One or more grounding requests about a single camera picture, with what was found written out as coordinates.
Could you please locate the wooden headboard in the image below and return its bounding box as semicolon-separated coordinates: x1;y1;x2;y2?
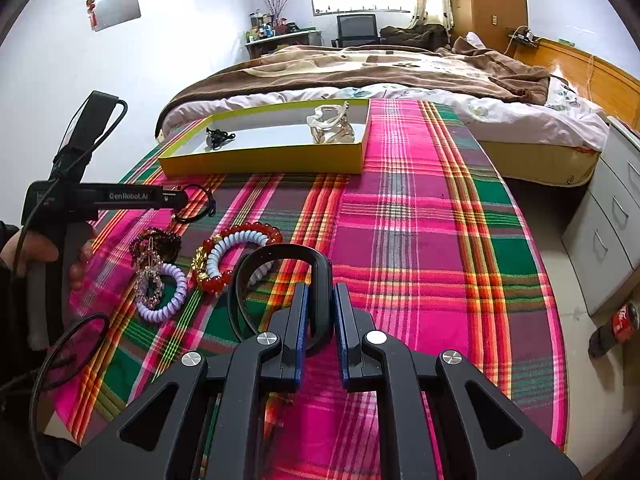
510;37;640;131

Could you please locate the wooden shelf with bottles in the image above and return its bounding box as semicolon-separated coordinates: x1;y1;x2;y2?
245;27;323;58

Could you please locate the plaid tablecloth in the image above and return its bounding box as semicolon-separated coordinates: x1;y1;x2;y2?
52;98;568;480

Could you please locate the cola bottle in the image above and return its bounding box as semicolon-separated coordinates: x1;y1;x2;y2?
587;302;640;359

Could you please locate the bed mattress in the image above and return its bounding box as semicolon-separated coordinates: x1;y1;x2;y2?
480;137;601;186

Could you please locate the grey drawer cabinet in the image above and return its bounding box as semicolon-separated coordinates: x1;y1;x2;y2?
560;115;640;316

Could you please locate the dark clothes pile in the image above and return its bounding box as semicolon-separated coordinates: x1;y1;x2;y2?
380;24;451;51

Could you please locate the group of desk bottles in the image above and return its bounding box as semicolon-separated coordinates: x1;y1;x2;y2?
245;10;301;43

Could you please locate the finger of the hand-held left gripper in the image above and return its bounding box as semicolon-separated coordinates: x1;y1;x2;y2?
167;186;191;212

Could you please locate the bed with brown blanket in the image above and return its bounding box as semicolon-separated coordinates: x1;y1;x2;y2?
155;37;551;136

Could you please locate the black fitness band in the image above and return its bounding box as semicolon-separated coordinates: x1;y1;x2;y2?
227;244;333;356

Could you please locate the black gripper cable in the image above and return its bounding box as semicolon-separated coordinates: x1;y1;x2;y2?
0;100;128;461

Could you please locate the dark bead necklace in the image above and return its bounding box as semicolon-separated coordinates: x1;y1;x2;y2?
129;227;183;263

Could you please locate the light blue spiral hair tie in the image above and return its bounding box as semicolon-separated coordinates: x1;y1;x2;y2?
207;230;273;283

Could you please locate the purple spiral hair tie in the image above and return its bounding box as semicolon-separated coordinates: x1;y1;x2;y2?
134;262;188;323

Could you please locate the black office chair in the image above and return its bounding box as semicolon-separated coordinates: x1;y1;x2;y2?
331;14;381;48

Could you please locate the black hair clip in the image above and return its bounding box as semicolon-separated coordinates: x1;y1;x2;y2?
205;127;236;151

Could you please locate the white floral quilt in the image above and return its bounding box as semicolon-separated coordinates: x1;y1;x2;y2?
162;82;611;153

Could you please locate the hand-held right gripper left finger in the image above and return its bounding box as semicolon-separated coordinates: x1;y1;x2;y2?
60;282;313;480

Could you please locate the yellow shallow box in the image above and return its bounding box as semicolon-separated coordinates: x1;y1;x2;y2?
157;98;373;178

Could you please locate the power strip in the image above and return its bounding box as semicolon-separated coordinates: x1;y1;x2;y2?
507;27;541;48

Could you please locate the red bead bracelet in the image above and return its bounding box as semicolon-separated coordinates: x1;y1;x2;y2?
192;222;284;293

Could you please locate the person's left hand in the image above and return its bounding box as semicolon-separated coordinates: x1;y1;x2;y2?
0;227;96;293

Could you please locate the pink rhinestone hair clip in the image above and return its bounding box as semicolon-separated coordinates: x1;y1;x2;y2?
135;240;166;306

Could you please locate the silver wall panel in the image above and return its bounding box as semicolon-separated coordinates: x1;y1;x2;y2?
91;0;142;32

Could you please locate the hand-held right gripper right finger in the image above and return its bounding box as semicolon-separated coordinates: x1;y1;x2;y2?
332;282;583;480

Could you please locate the vase of dry branches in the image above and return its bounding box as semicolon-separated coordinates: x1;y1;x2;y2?
257;0;305;23

